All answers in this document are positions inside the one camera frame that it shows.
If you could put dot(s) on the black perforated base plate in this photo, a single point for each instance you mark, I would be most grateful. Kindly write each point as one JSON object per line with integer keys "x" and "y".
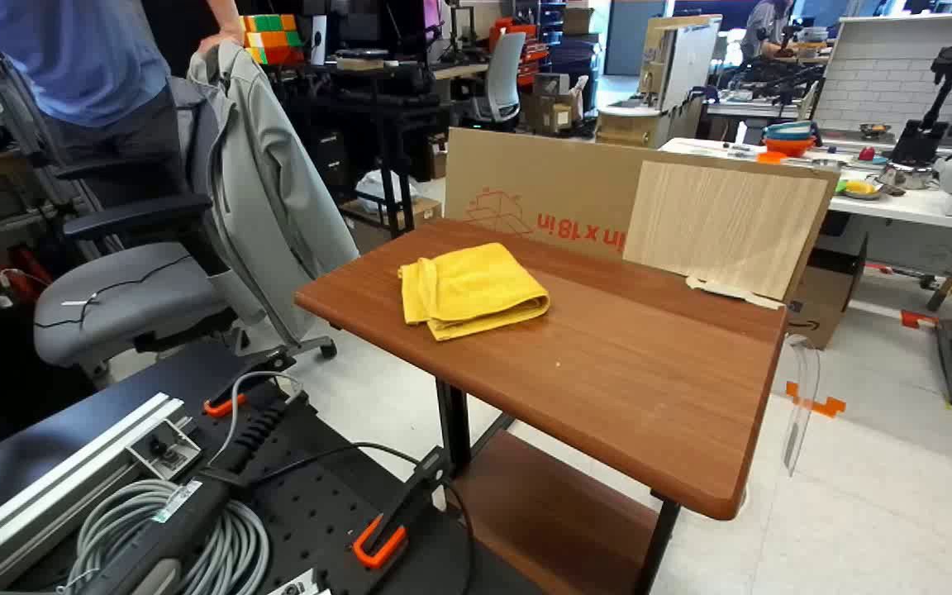
{"x": 272, "y": 516}

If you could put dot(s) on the large cardboard box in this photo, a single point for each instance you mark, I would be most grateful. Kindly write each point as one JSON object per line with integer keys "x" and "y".
{"x": 549, "y": 189}

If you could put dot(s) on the person in blue shirt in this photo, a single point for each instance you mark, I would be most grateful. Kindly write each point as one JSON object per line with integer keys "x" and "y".
{"x": 95, "y": 73}

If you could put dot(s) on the grey jacket on chair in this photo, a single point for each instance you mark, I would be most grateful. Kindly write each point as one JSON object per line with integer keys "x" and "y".
{"x": 272, "y": 208}

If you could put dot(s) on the yellow towel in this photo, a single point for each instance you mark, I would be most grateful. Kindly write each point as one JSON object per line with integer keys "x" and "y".
{"x": 472, "y": 293}

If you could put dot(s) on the orange black clamp front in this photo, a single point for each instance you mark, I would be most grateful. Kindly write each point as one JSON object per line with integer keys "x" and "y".
{"x": 387, "y": 534}

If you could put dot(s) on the white pegboard panel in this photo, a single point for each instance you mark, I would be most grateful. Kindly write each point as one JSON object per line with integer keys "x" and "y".
{"x": 881, "y": 70}

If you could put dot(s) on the orange black clamp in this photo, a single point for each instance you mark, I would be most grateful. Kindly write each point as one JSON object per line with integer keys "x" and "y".
{"x": 387, "y": 534}
{"x": 234, "y": 396}

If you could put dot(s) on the black desk in background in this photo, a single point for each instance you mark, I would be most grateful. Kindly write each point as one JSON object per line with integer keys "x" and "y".
{"x": 367, "y": 129}

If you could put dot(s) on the grey office chair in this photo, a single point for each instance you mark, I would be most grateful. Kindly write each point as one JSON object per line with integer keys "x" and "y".
{"x": 161, "y": 287}

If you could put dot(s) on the aluminium extrusion rail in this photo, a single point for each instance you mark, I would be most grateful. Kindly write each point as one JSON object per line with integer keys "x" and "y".
{"x": 47, "y": 511}

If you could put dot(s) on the colourful cube toy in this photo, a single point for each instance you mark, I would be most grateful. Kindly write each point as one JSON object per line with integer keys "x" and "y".
{"x": 272, "y": 37}

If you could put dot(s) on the white desk at right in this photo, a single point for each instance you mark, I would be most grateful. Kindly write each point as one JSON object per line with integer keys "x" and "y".
{"x": 899, "y": 213}

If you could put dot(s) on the brown wooden side table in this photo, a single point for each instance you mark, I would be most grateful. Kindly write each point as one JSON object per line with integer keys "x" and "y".
{"x": 587, "y": 434}

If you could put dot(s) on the orange black clamp rear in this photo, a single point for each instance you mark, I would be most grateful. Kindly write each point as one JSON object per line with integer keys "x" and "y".
{"x": 234, "y": 396}

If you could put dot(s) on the light wooden board panel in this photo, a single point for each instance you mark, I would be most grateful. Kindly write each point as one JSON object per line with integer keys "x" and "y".
{"x": 732, "y": 229}

